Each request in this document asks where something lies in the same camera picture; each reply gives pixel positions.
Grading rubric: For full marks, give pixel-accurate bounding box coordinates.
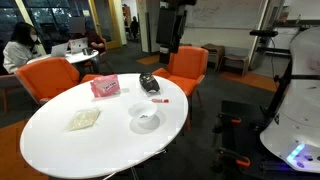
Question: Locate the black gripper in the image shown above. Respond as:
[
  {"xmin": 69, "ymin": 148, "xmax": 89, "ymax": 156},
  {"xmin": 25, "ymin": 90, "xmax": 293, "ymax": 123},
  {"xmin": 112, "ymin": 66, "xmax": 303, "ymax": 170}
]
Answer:
[{"xmin": 155, "ymin": 7, "xmax": 188, "ymax": 65}]

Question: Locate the white bowl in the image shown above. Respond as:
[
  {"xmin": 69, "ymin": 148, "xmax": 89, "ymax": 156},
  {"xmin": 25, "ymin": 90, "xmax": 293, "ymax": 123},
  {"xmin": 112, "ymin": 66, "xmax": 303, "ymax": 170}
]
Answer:
[{"xmin": 128, "ymin": 100, "xmax": 158, "ymax": 125}]

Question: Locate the orange armchair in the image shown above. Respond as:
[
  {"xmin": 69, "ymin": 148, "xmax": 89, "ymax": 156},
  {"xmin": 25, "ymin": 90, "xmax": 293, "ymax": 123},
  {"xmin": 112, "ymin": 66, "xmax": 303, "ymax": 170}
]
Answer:
[
  {"xmin": 14, "ymin": 56, "xmax": 105, "ymax": 106},
  {"xmin": 151, "ymin": 45, "xmax": 210, "ymax": 132}
]

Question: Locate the black snack bag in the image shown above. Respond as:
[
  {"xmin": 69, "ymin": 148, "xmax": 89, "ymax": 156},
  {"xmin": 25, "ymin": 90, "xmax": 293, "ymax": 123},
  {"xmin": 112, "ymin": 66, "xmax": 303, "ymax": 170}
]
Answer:
[{"xmin": 138, "ymin": 71, "xmax": 161, "ymax": 94}]

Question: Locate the person standing in hallway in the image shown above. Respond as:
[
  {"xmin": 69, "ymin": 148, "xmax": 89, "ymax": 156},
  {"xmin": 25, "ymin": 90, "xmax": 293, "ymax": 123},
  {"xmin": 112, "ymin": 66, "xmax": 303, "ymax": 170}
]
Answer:
[{"xmin": 129, "ymin": 15, "xmax": 141, "ymax": 42}]

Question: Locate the wooden stool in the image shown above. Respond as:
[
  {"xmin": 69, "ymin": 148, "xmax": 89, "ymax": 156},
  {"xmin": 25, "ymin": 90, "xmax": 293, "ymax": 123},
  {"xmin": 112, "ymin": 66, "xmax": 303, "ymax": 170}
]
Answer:
[
  {"xmin": 217, "ymin": 54, "xmax": 250, "ymax": 77},
  {"xmin": 200, "ymin": 43, "xmax": 226, "ymax": 72}
]

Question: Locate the pink snack packet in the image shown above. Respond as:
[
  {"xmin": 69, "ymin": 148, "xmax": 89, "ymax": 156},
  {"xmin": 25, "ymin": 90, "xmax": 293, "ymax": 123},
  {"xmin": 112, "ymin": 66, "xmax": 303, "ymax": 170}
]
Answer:
[{"xmin": 89, "ymin": 73, "xmax": 121, "ymax": 99}]

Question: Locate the person in dark red top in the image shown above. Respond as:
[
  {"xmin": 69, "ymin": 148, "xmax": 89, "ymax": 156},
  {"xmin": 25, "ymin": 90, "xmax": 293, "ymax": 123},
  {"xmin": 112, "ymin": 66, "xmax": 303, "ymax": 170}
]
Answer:
[{"xmin": 68, "ymin": 16, "xmax": 108, "ymax": 74}]

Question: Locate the small black object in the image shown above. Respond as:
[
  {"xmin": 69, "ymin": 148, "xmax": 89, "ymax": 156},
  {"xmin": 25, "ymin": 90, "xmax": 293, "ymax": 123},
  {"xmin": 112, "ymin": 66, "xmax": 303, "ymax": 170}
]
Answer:
[{"xmin": 82, "ymin": 47, "xmax": 95, "ymax": 57}]

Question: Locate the silver laptop with apple logo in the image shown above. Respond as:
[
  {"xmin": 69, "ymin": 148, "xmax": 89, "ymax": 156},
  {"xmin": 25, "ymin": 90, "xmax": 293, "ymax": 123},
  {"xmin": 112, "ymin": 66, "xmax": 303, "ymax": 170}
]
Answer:
[{"xmin": 69, "ymin": 37, "xmax": 89, "ymax": 55}]

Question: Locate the small round white table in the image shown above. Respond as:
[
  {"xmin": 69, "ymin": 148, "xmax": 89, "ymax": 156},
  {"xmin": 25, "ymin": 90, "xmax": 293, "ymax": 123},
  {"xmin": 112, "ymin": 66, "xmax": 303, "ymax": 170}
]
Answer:
[{"xmin": 26, "ymin": 49, "xmax": 100, "ymax": 66}]

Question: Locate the orange black clamp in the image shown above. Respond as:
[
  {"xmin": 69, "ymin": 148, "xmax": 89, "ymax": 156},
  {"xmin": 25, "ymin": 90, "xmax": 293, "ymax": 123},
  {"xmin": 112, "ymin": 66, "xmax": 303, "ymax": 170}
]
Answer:
[
  {"xmin": 215, "ymin": 112, "xmax": 243, "ymax": 127},
  {"xmin": 215, "ymin": 146, "xmax": 252, "ymax": 169}
]

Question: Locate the clear bag of white pieces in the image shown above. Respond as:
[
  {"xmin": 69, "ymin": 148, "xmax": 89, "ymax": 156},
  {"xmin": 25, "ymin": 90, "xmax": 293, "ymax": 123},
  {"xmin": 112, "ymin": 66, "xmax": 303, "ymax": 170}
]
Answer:
[{"xmin": 65, "ymin": 108, "xmax": 102, "ymax": 132}]

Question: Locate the person with face mask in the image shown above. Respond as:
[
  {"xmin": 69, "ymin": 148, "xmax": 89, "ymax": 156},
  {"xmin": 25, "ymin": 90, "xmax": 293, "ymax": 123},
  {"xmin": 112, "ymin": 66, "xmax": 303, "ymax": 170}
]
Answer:
[{"xmin": 2, "ymin": 21, "xmax": 43, "ymax": 75}]

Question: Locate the brown wooden chair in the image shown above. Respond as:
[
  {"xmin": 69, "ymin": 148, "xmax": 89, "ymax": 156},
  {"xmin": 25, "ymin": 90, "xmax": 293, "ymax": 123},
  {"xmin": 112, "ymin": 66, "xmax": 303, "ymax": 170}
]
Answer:
[{"xmin": 0, "ymin": 73, "xmax": 20, "ymax": 115}]

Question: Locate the wall whiteboard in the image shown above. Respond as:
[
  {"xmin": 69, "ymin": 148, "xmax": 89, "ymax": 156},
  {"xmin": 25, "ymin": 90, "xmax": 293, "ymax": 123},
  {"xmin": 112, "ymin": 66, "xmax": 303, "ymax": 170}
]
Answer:
[{"xmin": 184, "ymin": 0, "xmax": 265, "ymax": 30}]

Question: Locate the black camera bar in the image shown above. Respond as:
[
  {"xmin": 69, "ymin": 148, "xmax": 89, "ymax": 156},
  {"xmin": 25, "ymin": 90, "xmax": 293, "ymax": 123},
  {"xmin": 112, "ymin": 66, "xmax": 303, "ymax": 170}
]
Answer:
[{"xmin": 249, "ymin": 29, "xmax": 279, "ymax": 38}]

